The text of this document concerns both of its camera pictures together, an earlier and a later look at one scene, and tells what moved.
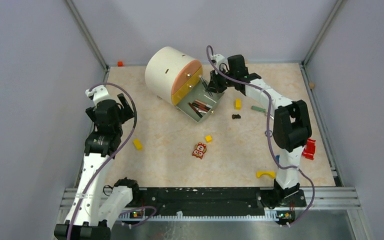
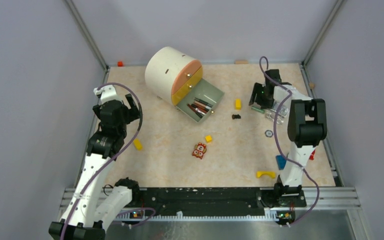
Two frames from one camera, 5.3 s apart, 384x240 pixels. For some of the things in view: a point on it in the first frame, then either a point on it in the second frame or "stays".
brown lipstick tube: (195, 110) stays
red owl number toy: (200, 149) stays
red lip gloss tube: (200, 107) stays
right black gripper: (214, 86) → (264, 105)
